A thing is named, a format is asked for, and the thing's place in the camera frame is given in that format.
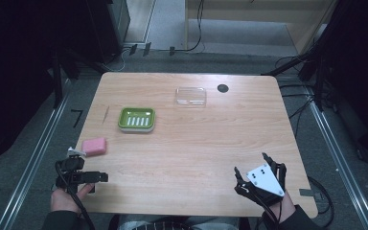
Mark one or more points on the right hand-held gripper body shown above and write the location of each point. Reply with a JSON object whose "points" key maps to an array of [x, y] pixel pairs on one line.
{"points": [[265, 182]]}

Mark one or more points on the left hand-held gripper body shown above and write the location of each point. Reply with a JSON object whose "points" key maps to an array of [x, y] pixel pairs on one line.
{"points": [[72, 166]]}

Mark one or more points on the pink soap bar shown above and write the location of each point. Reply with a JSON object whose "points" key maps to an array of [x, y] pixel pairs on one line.
{"points": [[94, 147]]}

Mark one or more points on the green soap dish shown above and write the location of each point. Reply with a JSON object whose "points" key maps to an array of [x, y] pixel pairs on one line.
{"points": [[136, 120]]}

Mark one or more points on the person's left hand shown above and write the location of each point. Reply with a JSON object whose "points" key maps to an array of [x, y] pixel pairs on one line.
{"points": [[64, 201]]}

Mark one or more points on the person's right hand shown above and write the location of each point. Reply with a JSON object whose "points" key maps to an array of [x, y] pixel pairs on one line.
{"points": [[286, 209]]}

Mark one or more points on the grey tape piece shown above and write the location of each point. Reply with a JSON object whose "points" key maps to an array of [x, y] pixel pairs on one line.
{"points": [[306, 192]]}

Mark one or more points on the thin wooden stick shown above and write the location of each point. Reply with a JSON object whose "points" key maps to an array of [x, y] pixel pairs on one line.
{"points": [[105, 115]]}

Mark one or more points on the person's legs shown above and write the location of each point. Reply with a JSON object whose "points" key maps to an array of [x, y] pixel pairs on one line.
{"points": [[179, 223]]}

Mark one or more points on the black stand leg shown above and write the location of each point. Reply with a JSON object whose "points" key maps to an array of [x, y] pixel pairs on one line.
{"points": [[57, 80], [287, 64]]}

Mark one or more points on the black round table grommet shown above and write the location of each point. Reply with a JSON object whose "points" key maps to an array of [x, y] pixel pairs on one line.
{"points": [[223, 88]]}

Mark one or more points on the clear plastic lid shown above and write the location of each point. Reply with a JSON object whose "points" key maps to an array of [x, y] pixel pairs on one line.
{"points": [[191, 96]]}

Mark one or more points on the black cabinet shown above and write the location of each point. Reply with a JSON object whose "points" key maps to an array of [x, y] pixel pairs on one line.
{"points": [[108, 28]]}

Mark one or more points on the light wooden shelf unit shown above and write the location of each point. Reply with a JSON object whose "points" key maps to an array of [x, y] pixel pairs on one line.
{"points": [[255, 12]]}

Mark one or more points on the metal floor rail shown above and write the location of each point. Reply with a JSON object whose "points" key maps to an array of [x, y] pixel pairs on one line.
{"points": [[33, 159], [338, 159]]}

